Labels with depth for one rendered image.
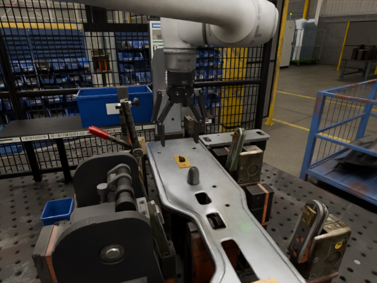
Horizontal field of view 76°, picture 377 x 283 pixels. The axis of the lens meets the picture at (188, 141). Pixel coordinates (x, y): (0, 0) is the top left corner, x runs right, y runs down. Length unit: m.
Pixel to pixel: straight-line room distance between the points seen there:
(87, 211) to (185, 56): 0.46
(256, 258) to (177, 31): 0.53
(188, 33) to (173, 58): 0.07
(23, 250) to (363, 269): 1.12
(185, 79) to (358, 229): 0.87
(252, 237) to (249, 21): 0.45
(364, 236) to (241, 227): 0.67
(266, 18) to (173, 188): 0.47
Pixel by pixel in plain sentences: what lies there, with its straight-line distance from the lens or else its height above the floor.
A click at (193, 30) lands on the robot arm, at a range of 0.65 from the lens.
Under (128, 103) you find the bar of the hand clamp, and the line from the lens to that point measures 0.68.
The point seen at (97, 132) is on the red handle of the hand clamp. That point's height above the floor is 1.13.
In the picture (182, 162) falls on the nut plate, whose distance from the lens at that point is 0.79.
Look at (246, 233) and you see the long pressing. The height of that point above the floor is 1.00.
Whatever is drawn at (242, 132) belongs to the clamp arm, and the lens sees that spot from 0.75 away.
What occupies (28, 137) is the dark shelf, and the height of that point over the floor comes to 1.02.
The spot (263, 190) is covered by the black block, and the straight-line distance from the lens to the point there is 0.71.
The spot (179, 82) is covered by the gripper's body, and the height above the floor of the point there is 1.26.
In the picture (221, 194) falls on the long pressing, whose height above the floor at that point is 1.00.
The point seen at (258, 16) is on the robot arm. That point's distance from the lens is 0.62.
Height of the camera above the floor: 1.37
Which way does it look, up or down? 23 degrees down
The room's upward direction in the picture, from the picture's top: straight up
